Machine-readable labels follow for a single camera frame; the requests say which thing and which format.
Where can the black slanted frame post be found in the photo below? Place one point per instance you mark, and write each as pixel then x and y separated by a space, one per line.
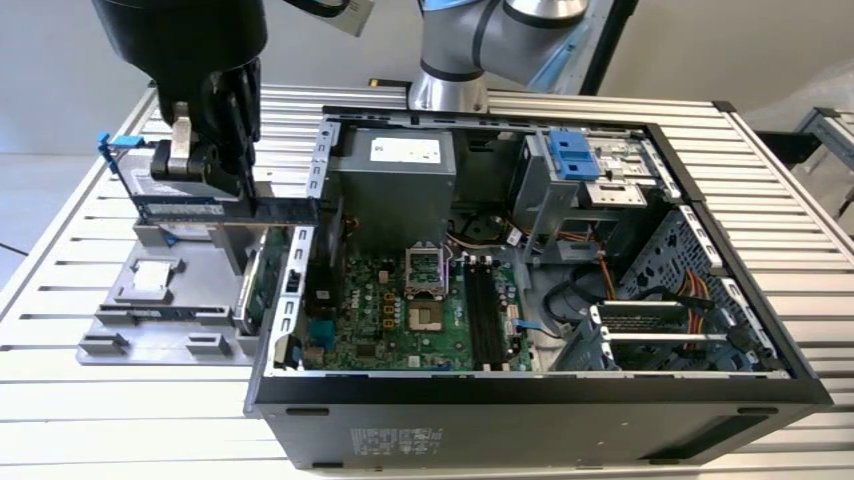
pixel 609 45

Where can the silver optical drive bay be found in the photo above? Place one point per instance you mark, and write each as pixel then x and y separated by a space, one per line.
pixel 610 197

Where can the black RAM slot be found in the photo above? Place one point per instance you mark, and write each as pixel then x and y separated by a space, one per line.
pixel 478 315
pixel 497 315

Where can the grey metal frame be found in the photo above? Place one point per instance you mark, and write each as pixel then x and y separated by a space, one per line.
pixel 828 150

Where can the green graphics card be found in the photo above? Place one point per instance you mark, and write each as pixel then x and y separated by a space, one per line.
pixel 267 260

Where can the grey parts rack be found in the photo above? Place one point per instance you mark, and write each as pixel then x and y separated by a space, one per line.
pixel 200 285

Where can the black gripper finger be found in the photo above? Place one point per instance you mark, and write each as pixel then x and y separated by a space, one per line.
pixel 194 160
pixel 236 125

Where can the silver disk bay cage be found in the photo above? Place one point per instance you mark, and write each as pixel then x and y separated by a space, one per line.
pixel 641 317

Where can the CPU socket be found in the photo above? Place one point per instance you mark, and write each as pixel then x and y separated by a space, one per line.
pixel 427 317

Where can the hard disk in blue carrier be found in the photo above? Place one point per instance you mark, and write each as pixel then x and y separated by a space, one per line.
pixel 130 167

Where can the socket locking lever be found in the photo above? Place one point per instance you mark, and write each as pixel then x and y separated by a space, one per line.
pixel 445 280

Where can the silver CPU chip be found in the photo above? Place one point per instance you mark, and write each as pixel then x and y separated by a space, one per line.
pixel 150 279

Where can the blue drive bay latch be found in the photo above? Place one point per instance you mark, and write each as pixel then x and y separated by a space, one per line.
pixel 570 155

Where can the yellow black plug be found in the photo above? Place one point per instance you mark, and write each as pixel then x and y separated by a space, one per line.
pixel 377 82

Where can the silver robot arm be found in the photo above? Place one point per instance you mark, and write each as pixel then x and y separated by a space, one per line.
pixel 454 45

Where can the green motherboard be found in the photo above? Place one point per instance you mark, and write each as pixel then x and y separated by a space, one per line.
pixel 434 350

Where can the grey power supply unit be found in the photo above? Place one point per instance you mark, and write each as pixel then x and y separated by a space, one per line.
pixel 394 210

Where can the black PC case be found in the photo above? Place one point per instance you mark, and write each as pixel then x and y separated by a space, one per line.
pixel 467 430

